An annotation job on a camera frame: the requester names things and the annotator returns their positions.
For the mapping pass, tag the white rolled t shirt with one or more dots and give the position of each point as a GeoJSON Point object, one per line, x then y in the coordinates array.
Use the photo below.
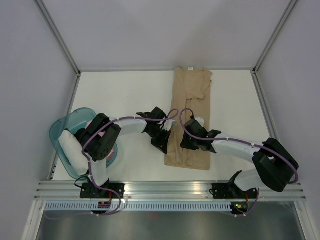
{"type": "Point", "coordinates": [73, 152]}

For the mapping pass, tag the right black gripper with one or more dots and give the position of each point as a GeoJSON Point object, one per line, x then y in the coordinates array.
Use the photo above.
{"type": "Point", "coordinates": [185, 144]}

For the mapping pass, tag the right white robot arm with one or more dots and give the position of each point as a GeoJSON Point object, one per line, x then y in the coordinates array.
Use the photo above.
{"type": "Point", "coordinates": [274, 167]}

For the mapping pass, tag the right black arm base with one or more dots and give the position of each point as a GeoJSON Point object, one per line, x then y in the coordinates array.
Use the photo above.
{"type": "Point", "coordinates": [222, 190]}

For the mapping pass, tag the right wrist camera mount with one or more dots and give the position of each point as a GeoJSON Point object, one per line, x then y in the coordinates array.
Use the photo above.
{"type": "Point", "coordinates": [200, 120]}

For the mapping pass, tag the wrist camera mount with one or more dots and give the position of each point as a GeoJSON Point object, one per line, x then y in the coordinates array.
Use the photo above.
{"type": "Point", "coordinates": [169, 124]}
{"type": "Point", "coordinates": [200, 120]}

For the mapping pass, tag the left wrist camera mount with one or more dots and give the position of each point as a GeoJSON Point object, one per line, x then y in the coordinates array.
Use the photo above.
{"type": "Point", "coordinates": [169, 124]}

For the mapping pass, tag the black rolled t shirt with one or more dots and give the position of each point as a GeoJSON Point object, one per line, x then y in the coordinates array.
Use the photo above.
{"type": "Point", "coordinates": [82, 136]}

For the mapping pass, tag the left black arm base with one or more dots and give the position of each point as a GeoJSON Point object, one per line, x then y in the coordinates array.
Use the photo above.
{"type": "Point", "coordinates": [89, 191]}

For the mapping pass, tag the pink rolled t shirt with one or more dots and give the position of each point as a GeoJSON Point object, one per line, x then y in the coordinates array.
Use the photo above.
{"type": "Point", "coordinates": [102, 138]}

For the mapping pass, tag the aluminium front rail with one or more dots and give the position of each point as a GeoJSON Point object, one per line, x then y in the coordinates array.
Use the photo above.
{"type": "Point", "coordinates": [162, 191]}

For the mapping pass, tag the teal plastic basket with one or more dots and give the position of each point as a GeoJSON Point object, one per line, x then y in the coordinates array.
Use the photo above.
{"type": "Point", "coordinates": [80, 118]}

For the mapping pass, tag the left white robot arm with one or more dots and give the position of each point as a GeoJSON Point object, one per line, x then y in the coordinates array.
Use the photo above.
{"type": "Point", "coordinates": [97, 172]}

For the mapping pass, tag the white slotted cable duct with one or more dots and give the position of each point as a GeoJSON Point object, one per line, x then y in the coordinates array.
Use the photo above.
{"type": "Point", "coordinates": [146, 206]}

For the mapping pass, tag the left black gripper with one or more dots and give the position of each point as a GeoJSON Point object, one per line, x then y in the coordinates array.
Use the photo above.
{"type": "Point", "coordinates": [162, 144]}

